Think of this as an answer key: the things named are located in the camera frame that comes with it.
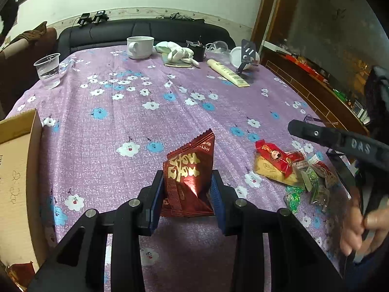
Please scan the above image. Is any yellow biscuit packet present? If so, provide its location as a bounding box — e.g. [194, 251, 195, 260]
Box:
[254, 155, 305, 189]

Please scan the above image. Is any black leather sofa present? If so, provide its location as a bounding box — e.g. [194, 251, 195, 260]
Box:
[57, 18, 235, 60]

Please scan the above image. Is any person's right hand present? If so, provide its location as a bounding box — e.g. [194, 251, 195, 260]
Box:
[340, 187, 389, 256]

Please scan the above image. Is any dark red foil snack bag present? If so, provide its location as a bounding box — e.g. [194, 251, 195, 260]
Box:
[161, 129, 215, 218]

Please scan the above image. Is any cream tube with barcode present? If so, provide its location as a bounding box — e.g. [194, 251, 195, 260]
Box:
[207, 59, 250, 88]

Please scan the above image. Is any cardboard tray box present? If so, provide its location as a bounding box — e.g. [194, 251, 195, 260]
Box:
[0, 109, 48, 272]

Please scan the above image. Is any white bowl container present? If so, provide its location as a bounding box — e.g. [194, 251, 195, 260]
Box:
[230, 46, 260, 70]

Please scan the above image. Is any white ceramic mug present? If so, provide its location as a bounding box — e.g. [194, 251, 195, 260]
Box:
[127, 36, 154, 60]

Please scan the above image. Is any clear plastic water cup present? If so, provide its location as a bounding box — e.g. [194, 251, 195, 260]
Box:
[34, 53, 60, 90]

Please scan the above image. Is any white cloth bundle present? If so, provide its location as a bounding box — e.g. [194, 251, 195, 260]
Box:
[154, 42, 200, 68]

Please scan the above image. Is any green white candy packet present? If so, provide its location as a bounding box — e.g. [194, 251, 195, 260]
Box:
[301, 167, 320, 192]

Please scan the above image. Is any red candy wrapper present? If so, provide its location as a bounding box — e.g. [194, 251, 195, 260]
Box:
[255, 140, 305, 178]

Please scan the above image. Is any purple floral tablecloth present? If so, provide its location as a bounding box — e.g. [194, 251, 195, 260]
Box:
[8, 46, 345, 291]

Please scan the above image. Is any brown armchair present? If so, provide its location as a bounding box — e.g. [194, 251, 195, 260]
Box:
[1, 28, 57, 115]

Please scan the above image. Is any wooden cabinet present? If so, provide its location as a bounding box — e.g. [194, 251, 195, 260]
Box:
[252, 0, 372, 135]

